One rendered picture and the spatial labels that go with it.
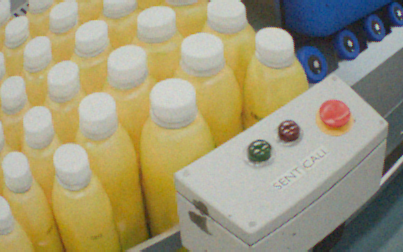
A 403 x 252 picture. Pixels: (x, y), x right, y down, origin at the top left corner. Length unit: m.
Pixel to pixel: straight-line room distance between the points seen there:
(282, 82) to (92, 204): 0.23
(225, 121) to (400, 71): 0.41
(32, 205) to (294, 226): 0.26
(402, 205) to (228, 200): 1.52
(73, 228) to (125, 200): 0.09
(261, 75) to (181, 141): 0.11
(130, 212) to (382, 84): 0.46
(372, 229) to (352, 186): 1.37
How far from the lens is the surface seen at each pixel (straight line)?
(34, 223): 1.09
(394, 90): 1.51
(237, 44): 1.22
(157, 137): 1.13
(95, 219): 1.09
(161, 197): 1.17
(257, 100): 1.20
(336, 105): 1.09
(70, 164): 1.06
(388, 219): 2.48
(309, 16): 1.37
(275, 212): 1.01
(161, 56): 1.22
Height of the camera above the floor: 1.84
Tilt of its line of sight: 43 degrees down
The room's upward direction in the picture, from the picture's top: 3 degrees counter-clockwise
